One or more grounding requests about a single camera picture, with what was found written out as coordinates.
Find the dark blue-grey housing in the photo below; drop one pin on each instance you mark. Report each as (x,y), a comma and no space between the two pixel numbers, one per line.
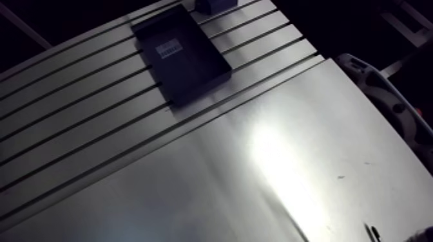
(213,5)

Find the dark blue-grey tray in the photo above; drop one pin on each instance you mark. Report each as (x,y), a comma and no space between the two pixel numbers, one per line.
(189,67)

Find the pale holed strip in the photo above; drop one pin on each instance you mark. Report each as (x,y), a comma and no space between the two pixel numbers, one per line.
(384,93)

